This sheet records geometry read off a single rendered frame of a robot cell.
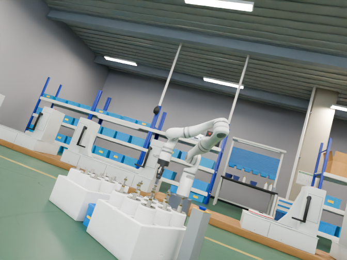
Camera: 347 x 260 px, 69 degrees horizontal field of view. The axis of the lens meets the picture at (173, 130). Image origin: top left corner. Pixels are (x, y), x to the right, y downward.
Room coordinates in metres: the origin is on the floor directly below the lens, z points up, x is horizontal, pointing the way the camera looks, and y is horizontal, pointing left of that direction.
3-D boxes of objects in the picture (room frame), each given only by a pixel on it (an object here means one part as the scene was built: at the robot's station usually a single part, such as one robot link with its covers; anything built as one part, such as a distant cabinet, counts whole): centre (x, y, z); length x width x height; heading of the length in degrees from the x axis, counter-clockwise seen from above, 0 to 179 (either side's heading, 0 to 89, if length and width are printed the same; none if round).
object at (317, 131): (6.86, -3.85, 2.00); 0.56 x 0.56 x 4.00; 74
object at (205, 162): (6.11, -1.02, 0.89); 0.50 x 0.38 x 0.21; 164
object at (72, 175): (1.82, 0.55, 0.16); 0.10 x 0.10 x 0.18
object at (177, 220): (1.43, -0.17, 0.16); 0.10 x 0.10 x 0.18
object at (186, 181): (1.83, -0.21, 0.39); 0.09 x 0.09 x 0.17; 74
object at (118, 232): (1.43, 0.00, 0.09); 0.39 x 0.39 x 0.18; 45
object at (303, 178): (6.59, -3.77, 1.38); 0.49 x 0.01 x 0.35; 74
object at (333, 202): (5.38, -3.58, 0.89); 0.50 x 0.38 x 0.21; 165
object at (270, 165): (6.56, -2.28, 0.94); 1.40 x 0.70 x 1.89; 74
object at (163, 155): (1.60, 0.01, 0.53); 0.11 x 0.09 x 0.06; 83
